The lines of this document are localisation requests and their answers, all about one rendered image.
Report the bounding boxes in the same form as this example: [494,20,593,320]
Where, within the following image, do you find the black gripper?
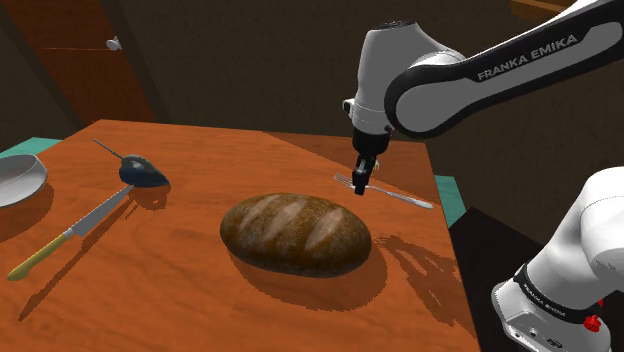
[351,126,393,197]

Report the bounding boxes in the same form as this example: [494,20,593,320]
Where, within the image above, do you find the silver fork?
[332,172,435,211]

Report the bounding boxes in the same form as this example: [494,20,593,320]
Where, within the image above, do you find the brown bread loaf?
[219,192,374,280]

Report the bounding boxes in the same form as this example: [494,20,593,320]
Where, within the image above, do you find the dark robot stand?
[447,206,546,352]

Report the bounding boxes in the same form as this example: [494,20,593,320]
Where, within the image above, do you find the orange wooden table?
[0,118,481,352]

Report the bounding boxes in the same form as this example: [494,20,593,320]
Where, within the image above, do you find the dark blue scoop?
[92,138,171,189]

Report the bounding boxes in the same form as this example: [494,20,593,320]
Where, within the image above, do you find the brown wooden door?
[0,0,158,125]

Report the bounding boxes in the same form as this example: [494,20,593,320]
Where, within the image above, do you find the grey bowl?
[0,153,49,209]

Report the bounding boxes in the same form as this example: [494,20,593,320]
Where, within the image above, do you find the yellow-handled knife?
[6,183,136,283]

